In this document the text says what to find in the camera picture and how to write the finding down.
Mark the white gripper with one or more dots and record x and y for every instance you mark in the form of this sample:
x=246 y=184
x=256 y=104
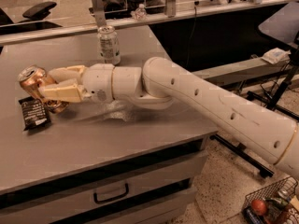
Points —
x=98 y=81

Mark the crushed orange soda can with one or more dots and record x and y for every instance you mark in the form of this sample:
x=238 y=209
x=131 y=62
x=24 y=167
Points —
x=31 y=79

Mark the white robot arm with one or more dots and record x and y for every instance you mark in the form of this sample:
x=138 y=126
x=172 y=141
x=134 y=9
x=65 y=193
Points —
x=154 y=85

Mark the black rxbar chocolate wrapper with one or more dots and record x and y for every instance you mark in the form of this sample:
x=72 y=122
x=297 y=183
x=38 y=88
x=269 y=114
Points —
x=34 y=113

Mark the white green soda can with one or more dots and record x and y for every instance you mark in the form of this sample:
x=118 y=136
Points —
x=109 y=44

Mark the black office chair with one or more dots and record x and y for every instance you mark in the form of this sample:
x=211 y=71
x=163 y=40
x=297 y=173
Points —
x=34 y=19

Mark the grey drawer cabinet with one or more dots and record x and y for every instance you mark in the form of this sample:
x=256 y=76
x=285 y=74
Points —
x=48 y=175

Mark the clear plastic water bottle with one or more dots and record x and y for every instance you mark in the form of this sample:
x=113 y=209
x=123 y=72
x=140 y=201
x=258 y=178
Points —
x=140 y=14

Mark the black metal floor stand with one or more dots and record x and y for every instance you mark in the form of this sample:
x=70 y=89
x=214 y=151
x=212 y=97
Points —
x=273 y=137

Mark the white packet on ledge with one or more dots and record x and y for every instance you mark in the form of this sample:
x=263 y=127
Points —
x=275 y=55

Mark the red round fruit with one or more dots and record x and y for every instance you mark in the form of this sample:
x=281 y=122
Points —
x=259 y=207

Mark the black drawer handle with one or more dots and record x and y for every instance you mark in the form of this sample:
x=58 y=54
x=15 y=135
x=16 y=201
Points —
x=113 y=196

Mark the wire basket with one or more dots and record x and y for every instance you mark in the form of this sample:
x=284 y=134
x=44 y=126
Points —
x=281 y=201

